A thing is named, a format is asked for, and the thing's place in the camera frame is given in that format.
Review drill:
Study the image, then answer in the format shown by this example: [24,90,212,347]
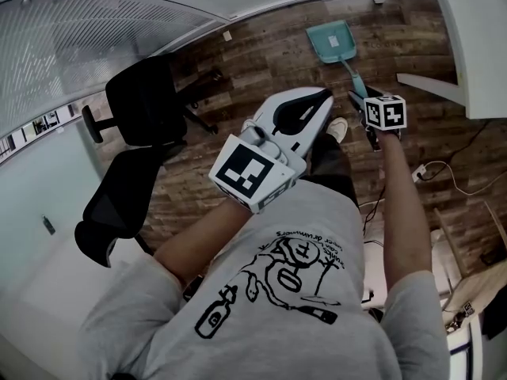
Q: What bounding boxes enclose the black office chair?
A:
[74,53,219,268]

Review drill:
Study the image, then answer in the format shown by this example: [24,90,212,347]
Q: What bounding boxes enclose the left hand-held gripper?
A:
[208,87,334,215]

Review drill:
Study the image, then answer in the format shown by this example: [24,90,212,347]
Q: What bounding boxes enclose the person's dark trouser leg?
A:
[307,132,360,209]

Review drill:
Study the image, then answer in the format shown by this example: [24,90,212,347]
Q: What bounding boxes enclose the light wooden table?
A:
[443,259,507,332]

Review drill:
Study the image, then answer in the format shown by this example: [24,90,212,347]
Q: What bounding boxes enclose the white cable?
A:
[419,160,507,197]

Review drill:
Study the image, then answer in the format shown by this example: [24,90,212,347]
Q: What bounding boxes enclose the white table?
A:
[372,0,507,120]

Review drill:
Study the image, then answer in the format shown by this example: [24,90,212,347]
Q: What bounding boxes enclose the person in white patterned shirt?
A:
[77,178,451,380]

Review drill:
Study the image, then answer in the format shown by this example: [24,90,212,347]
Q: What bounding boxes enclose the person's right forearm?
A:
[378,131,432,296]

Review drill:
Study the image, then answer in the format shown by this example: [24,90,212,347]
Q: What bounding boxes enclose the teal dustpan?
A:
[305,19,369,99]

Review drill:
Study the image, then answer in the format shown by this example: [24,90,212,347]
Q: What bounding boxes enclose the black cable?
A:
[362,168,387,249]
[426,120,493,181]

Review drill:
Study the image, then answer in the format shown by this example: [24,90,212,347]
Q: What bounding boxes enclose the person's left forearm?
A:
[152,199,254,288]

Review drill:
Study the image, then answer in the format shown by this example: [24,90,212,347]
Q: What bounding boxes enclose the wooden stick frame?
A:
[433,202,507,280]

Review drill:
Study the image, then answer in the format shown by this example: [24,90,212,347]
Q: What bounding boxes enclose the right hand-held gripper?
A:
[348,85,408,151]

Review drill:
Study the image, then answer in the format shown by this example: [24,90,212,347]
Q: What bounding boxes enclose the person's white shoe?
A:
[325,116,349,144]

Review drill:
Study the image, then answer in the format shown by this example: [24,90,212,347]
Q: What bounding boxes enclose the white slatted blinds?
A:
[0,0,381,138]

